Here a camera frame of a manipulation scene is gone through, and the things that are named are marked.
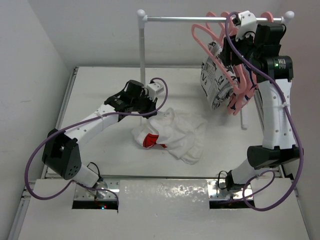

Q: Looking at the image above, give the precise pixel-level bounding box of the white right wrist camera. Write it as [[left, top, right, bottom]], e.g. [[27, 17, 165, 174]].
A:
[[235, 10, 257, 40]]

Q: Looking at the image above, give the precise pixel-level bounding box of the pink patterned shirt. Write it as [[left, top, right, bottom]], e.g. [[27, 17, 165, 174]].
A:
[[227, 64, 259, 116]]

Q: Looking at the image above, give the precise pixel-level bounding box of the empty pink hanger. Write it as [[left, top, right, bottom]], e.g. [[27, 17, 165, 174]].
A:
[[257, 11, 274, 25]]

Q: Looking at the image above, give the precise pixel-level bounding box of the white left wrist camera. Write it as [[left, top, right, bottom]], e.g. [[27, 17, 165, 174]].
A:
[[146, 82, 164, 99]]

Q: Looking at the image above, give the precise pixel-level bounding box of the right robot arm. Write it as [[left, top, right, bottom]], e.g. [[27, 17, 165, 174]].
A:
[[221, 22, 304, 191]]

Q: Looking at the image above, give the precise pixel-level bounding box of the pink hanger with newspaper shirt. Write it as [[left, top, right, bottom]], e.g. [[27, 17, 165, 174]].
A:
[[218, 20, 247, 94]]

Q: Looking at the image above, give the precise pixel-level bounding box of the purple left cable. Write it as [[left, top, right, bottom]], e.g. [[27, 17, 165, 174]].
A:
[[24, 76, 169, 201]]

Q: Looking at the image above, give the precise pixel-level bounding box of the purple cable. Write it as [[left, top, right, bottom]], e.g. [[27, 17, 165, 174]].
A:
[[24, 76, 169, 201], [224, 11, 305, 213]]

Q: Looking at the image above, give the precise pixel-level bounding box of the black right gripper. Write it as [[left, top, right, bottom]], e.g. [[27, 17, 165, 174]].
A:
[[220, 28, 261, 66]]

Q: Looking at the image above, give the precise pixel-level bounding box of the white t shirt red print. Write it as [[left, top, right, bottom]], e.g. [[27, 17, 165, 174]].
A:
[[131, 107, 208, 165]]

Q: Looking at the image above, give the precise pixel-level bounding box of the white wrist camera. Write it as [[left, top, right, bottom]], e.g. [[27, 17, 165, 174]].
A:
[[235, 10, 257, 40], [146, 82, 164, 99]]

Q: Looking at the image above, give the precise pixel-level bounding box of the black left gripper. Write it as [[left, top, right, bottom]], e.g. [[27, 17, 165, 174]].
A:
[[130, 90, 157, 119]]

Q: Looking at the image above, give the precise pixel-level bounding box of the white clothes rack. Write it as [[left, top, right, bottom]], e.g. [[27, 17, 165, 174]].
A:
[[136, 9, 295, 130]]

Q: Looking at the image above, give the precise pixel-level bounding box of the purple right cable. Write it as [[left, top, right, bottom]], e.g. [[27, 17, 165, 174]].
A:
[[224, 11, 305, 213]]

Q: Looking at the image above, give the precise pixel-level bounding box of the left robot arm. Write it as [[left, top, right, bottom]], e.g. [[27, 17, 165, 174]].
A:
[[42, 80, 164, 188]]

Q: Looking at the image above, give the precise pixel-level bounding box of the newspaper print shirt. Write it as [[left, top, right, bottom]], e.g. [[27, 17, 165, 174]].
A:
[[199, 40, 238, 111]]

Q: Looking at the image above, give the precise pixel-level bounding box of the metal base plate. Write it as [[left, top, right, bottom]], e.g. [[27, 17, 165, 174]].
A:
[[73, 177, 254, 208]]

